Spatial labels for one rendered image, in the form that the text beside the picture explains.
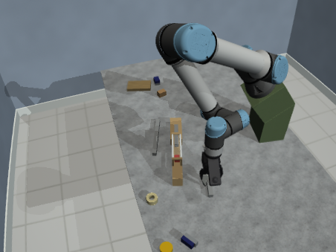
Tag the yellow cylinder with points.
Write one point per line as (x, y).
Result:
(166, 247)

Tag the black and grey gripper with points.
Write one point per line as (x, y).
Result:
(204, 171)

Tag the beige roll of masking tape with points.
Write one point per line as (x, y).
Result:
(152, 202)

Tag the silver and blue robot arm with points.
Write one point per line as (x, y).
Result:
(196, 43)

